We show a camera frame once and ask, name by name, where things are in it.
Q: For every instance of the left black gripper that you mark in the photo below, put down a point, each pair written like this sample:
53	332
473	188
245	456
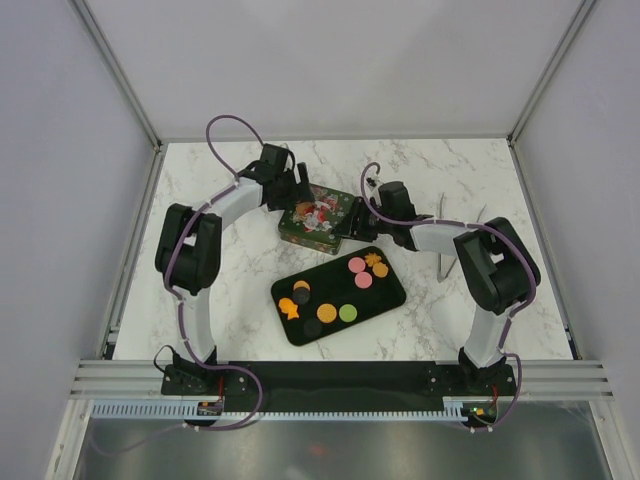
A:
299	194

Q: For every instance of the orange round cookie lower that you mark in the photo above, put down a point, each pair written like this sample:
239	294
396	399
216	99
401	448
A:
326	313

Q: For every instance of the black serving tray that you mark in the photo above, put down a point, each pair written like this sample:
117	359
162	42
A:
333	283

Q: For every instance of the orange flower cookie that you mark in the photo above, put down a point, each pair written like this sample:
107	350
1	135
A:
372	259

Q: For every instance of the black sandwich cookie upper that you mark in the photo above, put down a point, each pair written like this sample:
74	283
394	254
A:
301	296

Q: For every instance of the pink cookie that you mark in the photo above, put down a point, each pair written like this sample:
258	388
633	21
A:
363	280
356	264

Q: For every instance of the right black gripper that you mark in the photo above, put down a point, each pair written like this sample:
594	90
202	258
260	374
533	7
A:
359	211

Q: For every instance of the black sandwich cookie lower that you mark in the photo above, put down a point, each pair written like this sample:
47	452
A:
312	328

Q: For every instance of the orange fish cookie left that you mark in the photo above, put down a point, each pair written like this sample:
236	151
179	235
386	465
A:
288	308

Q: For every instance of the green cookie lower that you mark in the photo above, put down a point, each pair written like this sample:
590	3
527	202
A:
348	313

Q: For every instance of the white cable duct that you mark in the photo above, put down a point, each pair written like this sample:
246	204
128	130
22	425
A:
192	410

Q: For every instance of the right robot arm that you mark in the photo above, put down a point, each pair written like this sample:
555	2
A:
499	271

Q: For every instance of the metal tongs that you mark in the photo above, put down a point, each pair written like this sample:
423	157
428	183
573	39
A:
443	269

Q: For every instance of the gold tin lid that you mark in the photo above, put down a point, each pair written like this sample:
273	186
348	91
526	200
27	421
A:
329	207

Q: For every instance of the orange leaf cookie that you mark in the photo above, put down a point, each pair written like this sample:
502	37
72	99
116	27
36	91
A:
380	270

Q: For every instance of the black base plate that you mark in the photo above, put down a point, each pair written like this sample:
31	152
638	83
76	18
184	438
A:
333	385

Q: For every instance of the square cookie tin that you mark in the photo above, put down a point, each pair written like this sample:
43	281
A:
324	242

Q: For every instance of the black sandwich cookie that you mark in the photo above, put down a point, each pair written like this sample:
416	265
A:
312	328
301	296

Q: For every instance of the orange cookie under black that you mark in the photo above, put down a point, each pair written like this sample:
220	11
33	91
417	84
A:
301	285

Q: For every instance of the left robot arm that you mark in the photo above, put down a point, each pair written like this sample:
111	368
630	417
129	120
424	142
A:
189	251

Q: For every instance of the pink cookie lower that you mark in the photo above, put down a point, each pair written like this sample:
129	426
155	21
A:
363	280

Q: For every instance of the pink cookie upper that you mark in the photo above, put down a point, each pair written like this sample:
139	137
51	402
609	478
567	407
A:
356	264

